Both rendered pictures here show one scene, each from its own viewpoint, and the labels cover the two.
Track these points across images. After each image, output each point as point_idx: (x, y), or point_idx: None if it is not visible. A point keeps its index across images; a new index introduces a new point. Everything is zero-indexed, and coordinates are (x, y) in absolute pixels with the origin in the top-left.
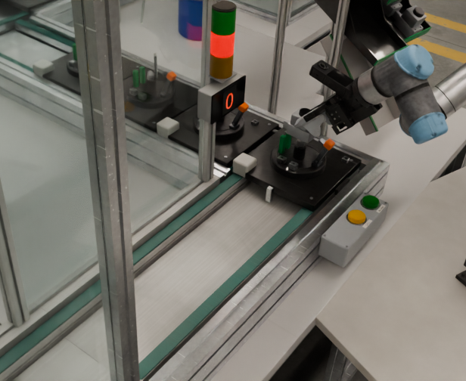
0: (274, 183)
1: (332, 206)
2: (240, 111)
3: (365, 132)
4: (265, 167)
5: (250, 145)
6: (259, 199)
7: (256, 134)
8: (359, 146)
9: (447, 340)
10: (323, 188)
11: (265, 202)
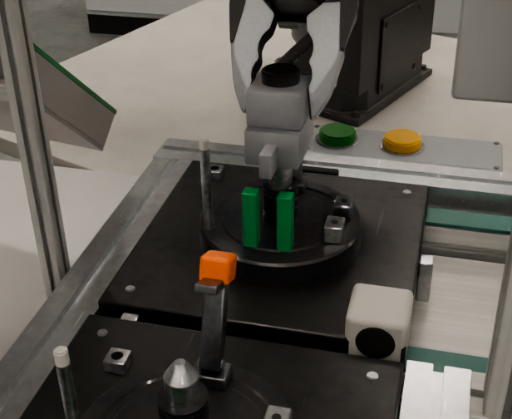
0: (407, 253)
1: (394, 174)
2: (228, 284)
3: (100, 144)
4: (350, 282)
5: (261, 342)
6: (421, 324)
7: (182, 344)
8: None
9: (496, 123)
10: (353, 184)
11: (420, 311)
